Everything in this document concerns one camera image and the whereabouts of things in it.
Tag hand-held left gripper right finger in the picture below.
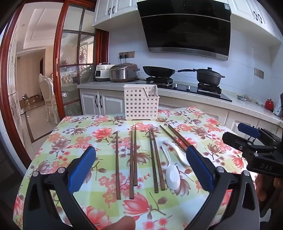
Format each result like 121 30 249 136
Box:
186 146 260 230

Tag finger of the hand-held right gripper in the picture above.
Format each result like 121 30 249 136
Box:
237 123 266 140
222 131 259 156

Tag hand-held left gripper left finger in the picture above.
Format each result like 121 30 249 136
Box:
24 146 98 230

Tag brown wooden chopstick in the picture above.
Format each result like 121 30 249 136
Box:
115 131 121 200
133 126 138 186
151 129 166 191
148 130 159 194
168 124 192 149
159 125 189 153
129 130 135 200

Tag white plastic lattice basket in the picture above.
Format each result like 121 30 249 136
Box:
123 84 160 121

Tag person's right hand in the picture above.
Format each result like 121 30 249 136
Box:
254 172 283 203

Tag person's left hand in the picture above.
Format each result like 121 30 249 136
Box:
98 216 136 230

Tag white ceramic spoon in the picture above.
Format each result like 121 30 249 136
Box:
164 142 190 167
161 144 180 190

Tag floral checked tablecloth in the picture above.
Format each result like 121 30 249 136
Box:
13 107 258 230

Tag black lidded pot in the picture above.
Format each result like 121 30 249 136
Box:
194 67 226 87

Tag black gas stove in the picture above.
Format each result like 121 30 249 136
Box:
145 76 233 102

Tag white base cabinet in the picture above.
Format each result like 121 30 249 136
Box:
78 87 281 136

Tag white ornate chair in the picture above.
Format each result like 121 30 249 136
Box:
38 73 60 122

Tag light stone countertop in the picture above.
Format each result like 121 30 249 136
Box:
77 79 283 127

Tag white electric cooker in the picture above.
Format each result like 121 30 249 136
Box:
95 62 112 82

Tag black wok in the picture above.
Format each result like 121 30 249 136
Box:
142 66 196 78

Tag silver rice cooker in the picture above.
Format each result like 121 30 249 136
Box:
109 63 140 83

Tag glass sliding door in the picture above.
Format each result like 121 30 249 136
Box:
53 0 110 118

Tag black range hood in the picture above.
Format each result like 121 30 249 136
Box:
136 0 232 61

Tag white wall cabinet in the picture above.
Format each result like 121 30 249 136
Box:
92 0 142 28
228 0 283 43

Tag red wooden door frame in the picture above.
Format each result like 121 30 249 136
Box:
0 0 69 163

